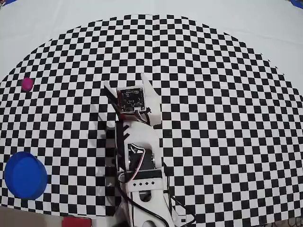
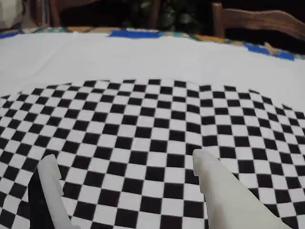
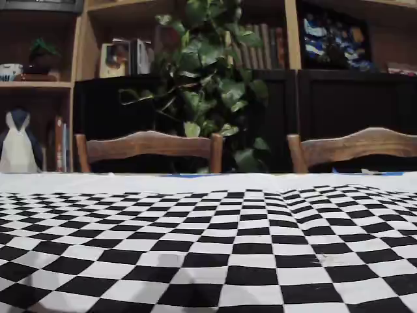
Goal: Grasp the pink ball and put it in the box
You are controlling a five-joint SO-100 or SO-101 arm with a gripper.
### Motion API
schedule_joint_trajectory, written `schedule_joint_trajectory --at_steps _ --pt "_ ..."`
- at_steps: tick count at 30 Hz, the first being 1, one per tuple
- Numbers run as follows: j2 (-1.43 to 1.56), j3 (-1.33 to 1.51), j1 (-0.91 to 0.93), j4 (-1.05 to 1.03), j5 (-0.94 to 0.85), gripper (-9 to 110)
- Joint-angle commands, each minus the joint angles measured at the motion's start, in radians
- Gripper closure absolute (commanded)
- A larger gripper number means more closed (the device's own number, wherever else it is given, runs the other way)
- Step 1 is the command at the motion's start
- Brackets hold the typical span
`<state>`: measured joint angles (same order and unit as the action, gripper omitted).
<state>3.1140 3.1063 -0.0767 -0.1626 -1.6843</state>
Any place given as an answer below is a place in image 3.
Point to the black white checkered mat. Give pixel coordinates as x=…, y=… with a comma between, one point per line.
x=208, y=261

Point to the dark photo frame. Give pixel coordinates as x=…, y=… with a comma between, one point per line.
x=141, y=58

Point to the red flat book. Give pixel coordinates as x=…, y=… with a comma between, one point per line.
x=36, y=78

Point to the blue tape strip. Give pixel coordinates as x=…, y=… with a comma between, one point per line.
x=202, y=175
x=387, y=174

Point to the black electronic device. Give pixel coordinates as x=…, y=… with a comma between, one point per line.
x=39, y=5

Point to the wooden photo frame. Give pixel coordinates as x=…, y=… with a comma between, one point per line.
x=114, y=62

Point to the white blue patterned mug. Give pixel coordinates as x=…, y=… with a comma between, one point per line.
x=9, y=71

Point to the wide light wooden shelf unit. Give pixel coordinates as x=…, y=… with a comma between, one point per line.
x=291, y=32

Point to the pink patterned box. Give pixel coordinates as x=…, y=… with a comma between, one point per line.
x=402, y=69

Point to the green leafy pothos plant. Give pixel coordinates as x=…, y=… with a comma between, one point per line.
x=202, y=65

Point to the blue white penguin plush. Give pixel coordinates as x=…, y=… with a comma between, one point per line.
x=16, y=146

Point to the black cabinet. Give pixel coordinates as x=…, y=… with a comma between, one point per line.
x=342, y=104

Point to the green bonsai model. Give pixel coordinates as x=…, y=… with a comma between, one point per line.
x=44, y=53

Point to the orange spined book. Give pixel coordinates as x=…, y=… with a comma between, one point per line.
x=58, y=146

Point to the brown wooden chair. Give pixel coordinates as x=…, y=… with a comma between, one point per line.
x=146, y=145
x=358, y=143

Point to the blue starry night painting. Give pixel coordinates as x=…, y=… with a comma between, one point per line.
x=332, y=42

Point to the tall light wooden bookshelf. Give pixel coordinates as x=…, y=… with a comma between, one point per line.
x=32, y=84

